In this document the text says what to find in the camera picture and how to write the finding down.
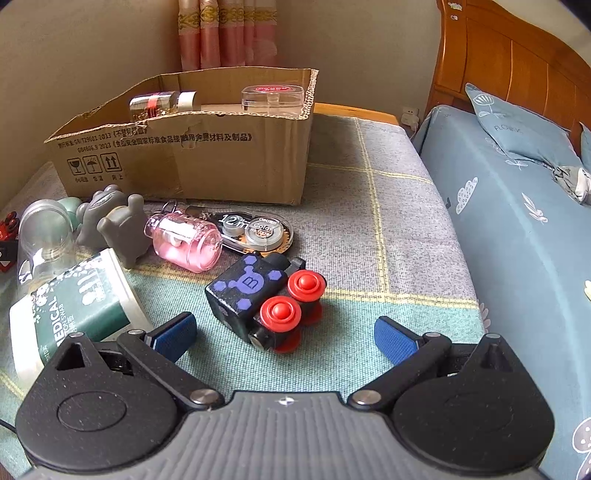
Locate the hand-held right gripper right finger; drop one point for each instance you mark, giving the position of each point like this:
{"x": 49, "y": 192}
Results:
{"x": 396, "y": 341}

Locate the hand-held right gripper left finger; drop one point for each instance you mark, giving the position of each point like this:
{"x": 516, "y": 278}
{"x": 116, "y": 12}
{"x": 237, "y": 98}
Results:
{"x": 171, "y": 336}

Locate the black toy with red buttons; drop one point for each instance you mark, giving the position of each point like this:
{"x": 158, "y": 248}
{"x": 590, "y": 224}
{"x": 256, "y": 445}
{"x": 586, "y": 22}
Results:
{"x": 244, "y": 288}

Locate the cardboard box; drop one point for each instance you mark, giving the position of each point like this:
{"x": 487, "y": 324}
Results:
{"x": 207, "y": 161}

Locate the pink clear bottle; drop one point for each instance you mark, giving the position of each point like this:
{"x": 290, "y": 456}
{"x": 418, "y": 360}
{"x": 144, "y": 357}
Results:
{"x": 184, "y": 244}

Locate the green and white swab box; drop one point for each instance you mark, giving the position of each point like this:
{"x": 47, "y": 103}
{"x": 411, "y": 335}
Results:
{"x": 78, "y": 304}

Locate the grey bear figurine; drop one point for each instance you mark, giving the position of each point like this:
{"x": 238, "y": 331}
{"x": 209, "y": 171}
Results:
{"x": 99, "y": 207}
{"x": 122, "y": 235}

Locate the metal keyring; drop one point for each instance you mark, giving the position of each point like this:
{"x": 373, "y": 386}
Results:
{"x": 173, "y": 205}

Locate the correction tape dispenser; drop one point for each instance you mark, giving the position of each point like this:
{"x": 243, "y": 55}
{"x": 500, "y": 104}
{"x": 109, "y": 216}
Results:
{"x": 258, "y": 233}

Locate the plaid table cloth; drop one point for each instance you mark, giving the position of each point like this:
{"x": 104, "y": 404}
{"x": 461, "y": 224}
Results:
{"x": 369, "y": 207}

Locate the blue printed bed sheet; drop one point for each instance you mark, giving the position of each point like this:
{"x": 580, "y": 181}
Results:
{"x": 508, "y": 258}

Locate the pale green round toy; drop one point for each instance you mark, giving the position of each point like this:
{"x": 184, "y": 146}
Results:
{"x": 73, "y": 207}

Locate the clear plastic jar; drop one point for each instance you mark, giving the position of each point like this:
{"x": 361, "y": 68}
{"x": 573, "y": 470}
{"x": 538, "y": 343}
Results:
{"x": 44, "y": 235}

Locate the red and black small toy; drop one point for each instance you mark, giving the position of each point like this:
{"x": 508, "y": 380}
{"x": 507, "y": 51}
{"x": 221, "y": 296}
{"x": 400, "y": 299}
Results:
{"x": 8, "y": 224}

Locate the clear bottle with red label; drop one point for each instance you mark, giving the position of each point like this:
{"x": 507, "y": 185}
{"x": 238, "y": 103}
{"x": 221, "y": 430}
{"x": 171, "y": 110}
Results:
{"x": 161, "y": 102}

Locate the wooden table edge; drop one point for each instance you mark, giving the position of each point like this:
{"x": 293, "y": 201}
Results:
{"x": 351, "y": 110}

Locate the grey crumpled cloth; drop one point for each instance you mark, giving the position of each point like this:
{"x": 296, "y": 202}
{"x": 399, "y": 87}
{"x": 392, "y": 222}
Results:
{"x": 575, "y": 182}

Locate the blue printed pillow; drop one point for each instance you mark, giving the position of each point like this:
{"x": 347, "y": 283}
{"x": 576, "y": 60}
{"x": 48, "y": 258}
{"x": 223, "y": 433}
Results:
{"x": 517, "y": 129}

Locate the clear plastic case red label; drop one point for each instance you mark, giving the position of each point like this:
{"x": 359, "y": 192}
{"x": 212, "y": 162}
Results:
{"x": 272, "y": 100}

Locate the wooden headboard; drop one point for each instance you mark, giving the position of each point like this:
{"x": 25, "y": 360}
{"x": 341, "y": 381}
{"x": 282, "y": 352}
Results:
{"x": 508, "y": 55}

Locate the pink curtain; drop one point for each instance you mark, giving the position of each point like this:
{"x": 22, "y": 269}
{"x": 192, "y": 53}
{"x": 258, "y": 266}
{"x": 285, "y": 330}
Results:
{"x": 231, "y": 32}

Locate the white wall charger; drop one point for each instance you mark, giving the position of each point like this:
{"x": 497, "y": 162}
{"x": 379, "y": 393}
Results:
{"x": 408, "y": 116}

